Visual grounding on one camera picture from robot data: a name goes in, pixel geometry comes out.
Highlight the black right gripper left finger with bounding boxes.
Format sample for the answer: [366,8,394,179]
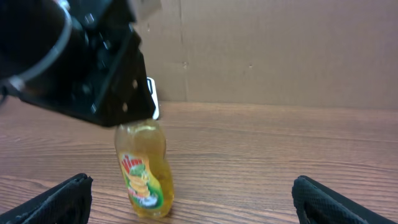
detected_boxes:
[1,173,93,224]

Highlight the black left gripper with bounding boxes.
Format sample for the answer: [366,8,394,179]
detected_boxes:
[6,0,156,127]

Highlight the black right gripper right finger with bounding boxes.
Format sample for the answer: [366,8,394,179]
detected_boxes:
[292,175,395,224]

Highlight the yellow dish soap bottle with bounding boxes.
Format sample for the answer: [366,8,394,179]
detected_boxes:
[114,119,174,218]

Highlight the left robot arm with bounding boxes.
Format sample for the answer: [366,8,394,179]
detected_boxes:
[1,0,161,127]

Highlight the white barcode scanner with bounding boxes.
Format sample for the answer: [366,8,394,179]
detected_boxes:
[147,77,160,120]

